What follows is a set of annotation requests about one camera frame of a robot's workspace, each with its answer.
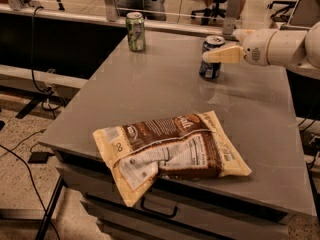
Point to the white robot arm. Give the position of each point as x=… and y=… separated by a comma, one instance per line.
x=297, y=50

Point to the black power adapter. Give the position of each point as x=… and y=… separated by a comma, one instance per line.
x=38, y=157

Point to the blue pepsi can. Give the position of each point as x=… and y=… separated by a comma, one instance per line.
x=210, y=68

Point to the brown chip bag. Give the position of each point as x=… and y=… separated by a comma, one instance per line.
x=184, y=147

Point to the black office chair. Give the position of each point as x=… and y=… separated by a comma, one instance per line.
x=214, y=11
x=281, y=15

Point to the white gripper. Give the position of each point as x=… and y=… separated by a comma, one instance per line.
x=256, y=47

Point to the green soda can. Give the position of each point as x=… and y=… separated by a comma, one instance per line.
x=136, y=31

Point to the grey drawer cabinet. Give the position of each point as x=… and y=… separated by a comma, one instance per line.
x=255, y=108

